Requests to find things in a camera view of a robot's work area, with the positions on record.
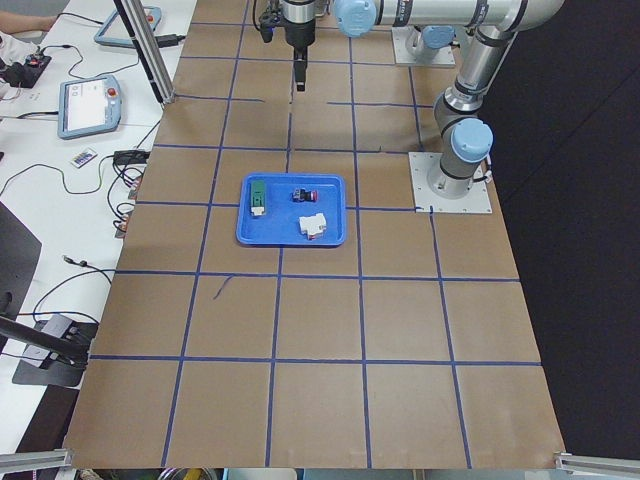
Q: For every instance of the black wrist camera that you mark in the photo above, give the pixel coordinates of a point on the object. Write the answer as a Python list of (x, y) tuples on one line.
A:
[(268, 20)]

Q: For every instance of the small remote control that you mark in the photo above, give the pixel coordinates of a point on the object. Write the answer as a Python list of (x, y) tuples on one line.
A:
[(83, 158)]

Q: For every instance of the white circuit breaker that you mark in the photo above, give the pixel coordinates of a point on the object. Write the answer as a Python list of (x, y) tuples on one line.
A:
[(313, 226)]

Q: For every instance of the near blue teach pendant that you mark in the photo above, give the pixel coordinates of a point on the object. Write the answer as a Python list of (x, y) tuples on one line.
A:
[(88, 107)]

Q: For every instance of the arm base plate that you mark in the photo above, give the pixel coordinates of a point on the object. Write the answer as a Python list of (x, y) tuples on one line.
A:
[(435, 192), (444, 59)]

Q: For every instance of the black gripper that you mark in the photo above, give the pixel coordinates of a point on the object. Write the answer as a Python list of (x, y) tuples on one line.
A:
[(298, 31)]

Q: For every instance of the black electronics box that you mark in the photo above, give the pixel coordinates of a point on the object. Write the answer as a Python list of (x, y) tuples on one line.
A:
[(25, 75)]

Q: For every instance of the aluminium frame post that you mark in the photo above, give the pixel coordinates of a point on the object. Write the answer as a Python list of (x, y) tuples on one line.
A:
[(143, 39)]

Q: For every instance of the blue plastic tray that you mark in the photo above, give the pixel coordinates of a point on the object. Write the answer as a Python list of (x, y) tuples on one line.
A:
[(279, 225)]

